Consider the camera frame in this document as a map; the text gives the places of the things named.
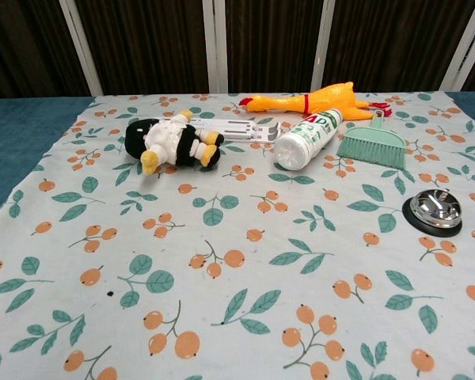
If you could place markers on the white folding screen frame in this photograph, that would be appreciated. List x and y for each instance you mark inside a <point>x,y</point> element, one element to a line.
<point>215,45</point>

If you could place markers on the floral fruit print tablecloth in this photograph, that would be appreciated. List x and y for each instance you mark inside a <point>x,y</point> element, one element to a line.
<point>237,253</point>

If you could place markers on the white folding phone stand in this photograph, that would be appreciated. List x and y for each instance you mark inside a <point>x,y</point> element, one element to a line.
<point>245,128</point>

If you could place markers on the white plastic drink bottle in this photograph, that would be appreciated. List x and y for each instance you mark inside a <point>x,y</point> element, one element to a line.
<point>306,138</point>

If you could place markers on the mint green hand brush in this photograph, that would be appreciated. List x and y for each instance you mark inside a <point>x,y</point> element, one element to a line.
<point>374,148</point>

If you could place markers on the black white plush doll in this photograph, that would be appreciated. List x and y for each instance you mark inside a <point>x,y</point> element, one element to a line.
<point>174,140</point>

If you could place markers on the silver desk bell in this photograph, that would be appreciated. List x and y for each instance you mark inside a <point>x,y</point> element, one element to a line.
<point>433,210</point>

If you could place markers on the yellow rubber chicken toy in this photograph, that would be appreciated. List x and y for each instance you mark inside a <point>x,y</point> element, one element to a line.
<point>328,101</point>

